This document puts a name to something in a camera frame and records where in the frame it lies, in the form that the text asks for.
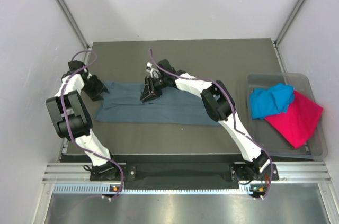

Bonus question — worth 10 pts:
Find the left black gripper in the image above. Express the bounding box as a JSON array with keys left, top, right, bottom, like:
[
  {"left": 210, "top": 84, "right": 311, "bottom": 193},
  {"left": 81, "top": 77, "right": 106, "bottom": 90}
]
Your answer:
[{"left": 82, "top": 74, "right": 109, "bottom": 101}]

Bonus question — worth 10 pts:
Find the aluminium frame post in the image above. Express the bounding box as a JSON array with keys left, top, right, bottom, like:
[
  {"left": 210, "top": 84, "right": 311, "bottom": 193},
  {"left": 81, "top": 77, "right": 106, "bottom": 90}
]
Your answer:
[
  {"left": 273, "top": 0, "right": 307, "bottom": 49},
  {"left": 55, "top": 0, "right": 90, "bottom": 49}
]

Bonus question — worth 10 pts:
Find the clear plastic bin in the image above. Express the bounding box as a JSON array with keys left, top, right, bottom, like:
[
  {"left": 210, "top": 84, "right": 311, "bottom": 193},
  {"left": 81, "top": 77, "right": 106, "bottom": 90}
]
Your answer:
[{"left": 246, "top": 73, "right": 327, "bottom": 160}]

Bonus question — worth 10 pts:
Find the bright blue t-shirt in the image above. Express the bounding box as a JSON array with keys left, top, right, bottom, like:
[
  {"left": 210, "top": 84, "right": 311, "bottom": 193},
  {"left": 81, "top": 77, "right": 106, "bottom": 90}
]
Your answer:
[{"left": 249, "top": 83, "right": 295, "bottom": 119}]

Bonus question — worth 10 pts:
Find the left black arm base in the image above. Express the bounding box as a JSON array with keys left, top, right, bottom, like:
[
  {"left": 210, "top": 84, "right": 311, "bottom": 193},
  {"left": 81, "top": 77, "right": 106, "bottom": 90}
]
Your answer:
[{"left": 83, "top": 162, "right": 136, "bottom": 182}]

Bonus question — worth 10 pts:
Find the magenta t-shirt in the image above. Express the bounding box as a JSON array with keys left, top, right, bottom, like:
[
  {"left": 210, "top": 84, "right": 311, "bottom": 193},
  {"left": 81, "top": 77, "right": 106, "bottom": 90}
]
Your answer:
[{"left": 264, "top": 91, "right": 324, "bottom": 149}]

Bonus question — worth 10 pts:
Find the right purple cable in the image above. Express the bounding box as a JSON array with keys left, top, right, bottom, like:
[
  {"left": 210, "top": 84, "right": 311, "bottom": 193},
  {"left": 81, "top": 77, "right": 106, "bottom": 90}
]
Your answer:
[{"left": 149, "top": 48, "right": 274, "bottom": 201}]

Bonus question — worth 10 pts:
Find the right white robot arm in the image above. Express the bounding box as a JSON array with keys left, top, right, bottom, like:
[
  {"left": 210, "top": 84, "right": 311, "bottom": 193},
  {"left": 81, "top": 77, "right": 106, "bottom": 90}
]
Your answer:
[{"left": 140, "top": 59, "right": 273, "bottom": 180}]

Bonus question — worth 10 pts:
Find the front aluminium rail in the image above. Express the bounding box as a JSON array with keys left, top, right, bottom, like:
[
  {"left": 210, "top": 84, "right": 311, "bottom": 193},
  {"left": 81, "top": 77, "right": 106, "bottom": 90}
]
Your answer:
[{"left": 42, "top": 161, "right": 331, "bottom": 183}]

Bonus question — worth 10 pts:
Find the right aluminium frame post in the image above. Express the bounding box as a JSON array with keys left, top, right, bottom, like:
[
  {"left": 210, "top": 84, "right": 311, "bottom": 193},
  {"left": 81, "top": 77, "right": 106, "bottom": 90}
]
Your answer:
[{"left": 273, "top": 0, "right": 307, "bottom": 49}]

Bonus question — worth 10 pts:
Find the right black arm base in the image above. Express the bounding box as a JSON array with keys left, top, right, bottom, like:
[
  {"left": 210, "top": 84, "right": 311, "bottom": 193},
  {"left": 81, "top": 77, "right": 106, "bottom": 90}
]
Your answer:
[{"left": 230, "top": 163, "right": 279, "bottom": 185}]

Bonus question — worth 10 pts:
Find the slotted cable duct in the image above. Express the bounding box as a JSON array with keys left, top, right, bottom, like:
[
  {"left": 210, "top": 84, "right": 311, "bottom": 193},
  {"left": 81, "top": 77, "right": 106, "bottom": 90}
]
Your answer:
[{"left": 52, "top": 183, "right": 258, "bottom": 195}]

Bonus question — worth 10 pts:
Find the grey-blue t-shirt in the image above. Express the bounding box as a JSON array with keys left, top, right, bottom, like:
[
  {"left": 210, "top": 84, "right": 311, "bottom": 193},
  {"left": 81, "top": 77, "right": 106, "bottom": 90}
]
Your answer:
[{"left": 94, "top": 80, "right": 220, "bottom": 127}]

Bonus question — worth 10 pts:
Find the left aluminium frame post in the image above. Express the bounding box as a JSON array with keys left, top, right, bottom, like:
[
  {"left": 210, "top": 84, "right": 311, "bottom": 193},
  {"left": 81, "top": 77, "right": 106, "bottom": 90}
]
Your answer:
[{"left": 55, "top": 0, "right": 90, "bottom": 49}]

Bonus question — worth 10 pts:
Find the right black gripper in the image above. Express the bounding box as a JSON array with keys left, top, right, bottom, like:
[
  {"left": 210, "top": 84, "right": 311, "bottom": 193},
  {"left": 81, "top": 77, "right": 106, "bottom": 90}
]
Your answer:
[{"left": 140, "top": 76, "right": 168, "bottom": 103}]

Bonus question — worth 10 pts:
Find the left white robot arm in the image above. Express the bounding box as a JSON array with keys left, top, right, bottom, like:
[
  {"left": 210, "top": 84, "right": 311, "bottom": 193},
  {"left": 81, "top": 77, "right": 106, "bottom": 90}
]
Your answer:
[{"left": 46, "top": 60, "right": 120, "bottom": 180}]

